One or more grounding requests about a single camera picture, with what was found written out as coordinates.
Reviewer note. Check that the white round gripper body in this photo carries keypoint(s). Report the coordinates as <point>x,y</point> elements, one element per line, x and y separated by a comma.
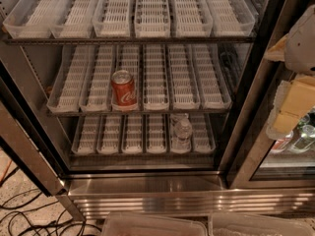
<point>302,48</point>

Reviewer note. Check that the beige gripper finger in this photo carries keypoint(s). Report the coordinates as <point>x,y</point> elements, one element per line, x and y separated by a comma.
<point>293,100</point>
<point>276,52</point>

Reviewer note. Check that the red coke can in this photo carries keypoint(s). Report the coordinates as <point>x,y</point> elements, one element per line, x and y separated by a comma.
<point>124,88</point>

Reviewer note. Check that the red can behind glass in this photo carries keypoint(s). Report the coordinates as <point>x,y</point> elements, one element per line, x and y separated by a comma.
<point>281,144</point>

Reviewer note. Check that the top shelf white tray six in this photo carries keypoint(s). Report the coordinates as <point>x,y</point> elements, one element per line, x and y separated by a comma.
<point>231,17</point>

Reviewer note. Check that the shelf white tray six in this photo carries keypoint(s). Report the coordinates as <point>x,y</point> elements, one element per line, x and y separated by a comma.
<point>231,17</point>
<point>212,87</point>
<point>203,138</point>

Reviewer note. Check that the middle shelf white tray six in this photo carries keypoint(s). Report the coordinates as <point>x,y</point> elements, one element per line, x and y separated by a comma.
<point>212,87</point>

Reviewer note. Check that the top shelf white tray five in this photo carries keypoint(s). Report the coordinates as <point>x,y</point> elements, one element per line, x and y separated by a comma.
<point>191,18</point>

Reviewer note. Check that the shelf white tray five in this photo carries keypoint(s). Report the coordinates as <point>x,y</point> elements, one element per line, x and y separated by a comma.
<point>184,88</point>
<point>179,148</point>
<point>191,18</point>

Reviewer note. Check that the middle shelf white tray five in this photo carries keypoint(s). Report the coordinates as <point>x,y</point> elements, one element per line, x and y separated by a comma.
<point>184,88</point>

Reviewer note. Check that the bottom shelf white tray six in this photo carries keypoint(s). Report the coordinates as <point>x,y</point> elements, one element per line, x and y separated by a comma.
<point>203,138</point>

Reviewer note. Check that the bottom shelf white tray five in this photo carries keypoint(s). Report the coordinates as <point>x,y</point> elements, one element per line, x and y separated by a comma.
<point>179,148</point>

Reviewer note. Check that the middle shelf white tray four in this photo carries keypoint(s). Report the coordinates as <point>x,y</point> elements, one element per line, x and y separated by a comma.
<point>155,87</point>

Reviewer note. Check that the top shelf white tray four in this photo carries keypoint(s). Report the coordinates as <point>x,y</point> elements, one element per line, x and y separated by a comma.
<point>152,18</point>

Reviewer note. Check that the middle shelf white tray three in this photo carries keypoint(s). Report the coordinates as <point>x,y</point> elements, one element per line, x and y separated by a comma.
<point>127,58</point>

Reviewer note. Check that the shelf white tray three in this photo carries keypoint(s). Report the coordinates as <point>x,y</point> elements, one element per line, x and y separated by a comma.
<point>127,58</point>
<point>132,142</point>
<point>112,18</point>

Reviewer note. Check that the stainless steel fridge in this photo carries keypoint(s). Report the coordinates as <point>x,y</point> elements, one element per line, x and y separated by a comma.
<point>241,175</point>

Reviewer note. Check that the bottom shelf white tray three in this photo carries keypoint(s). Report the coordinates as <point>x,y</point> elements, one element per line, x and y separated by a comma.
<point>132,142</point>

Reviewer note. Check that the top shelf white tray three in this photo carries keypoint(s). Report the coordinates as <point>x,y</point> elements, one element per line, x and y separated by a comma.
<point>112,18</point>

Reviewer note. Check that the middle shelf white tray two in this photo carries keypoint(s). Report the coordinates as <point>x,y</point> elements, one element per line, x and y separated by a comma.
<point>95,94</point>

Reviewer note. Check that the shelf white tray two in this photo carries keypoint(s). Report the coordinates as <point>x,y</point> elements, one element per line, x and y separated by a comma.
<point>109,134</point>
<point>95,94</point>
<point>73,18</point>

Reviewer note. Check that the bottom shelf white tray two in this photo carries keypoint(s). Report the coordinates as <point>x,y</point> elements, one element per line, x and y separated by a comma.
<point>109,134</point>

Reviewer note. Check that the top shelf white tray two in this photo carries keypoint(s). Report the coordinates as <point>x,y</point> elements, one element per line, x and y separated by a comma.
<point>73,18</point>

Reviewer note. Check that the middle shelf white tray one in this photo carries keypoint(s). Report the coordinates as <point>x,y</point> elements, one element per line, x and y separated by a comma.
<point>69,81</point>

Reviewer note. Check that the shelf white tray one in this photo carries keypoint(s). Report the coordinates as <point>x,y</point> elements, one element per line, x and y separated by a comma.
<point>69,81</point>
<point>86,135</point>
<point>30,19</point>

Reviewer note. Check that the bottom shelf white tray one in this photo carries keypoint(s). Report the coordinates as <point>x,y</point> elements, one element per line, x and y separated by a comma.
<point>86,135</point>

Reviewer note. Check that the top shelf white tray one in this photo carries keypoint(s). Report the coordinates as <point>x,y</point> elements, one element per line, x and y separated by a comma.
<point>30,19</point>

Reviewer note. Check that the open fridge door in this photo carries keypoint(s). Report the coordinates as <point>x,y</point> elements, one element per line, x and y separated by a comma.
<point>15,142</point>

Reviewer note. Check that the clear plastic water bottle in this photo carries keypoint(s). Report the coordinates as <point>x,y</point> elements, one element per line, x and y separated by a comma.
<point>181,130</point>

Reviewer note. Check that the clear plastic bin right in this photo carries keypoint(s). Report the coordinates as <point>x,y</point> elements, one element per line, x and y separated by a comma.
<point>240,224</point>

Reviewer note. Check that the clear plastic bin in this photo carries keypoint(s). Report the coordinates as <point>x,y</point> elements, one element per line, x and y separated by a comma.
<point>134,224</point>
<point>240,224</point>

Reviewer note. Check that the clear plastic bin left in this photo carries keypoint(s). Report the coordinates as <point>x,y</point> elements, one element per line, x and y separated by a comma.
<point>134,224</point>

